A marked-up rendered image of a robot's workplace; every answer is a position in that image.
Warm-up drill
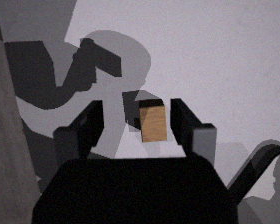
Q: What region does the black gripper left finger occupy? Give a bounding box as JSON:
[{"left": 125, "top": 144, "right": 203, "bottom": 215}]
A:
[{"left": 53, "top": 100, "right": 104, "bottom": 170}]

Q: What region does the dark brown block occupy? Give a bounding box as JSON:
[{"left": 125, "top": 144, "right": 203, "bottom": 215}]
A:
[{"left": 139, "top": 99, "right": 167, "bottom": 142}]

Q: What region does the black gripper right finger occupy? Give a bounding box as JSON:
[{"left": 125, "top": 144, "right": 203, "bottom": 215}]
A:
[{"left": 170, "top": 98, "right": 217, "bottom": 167}]

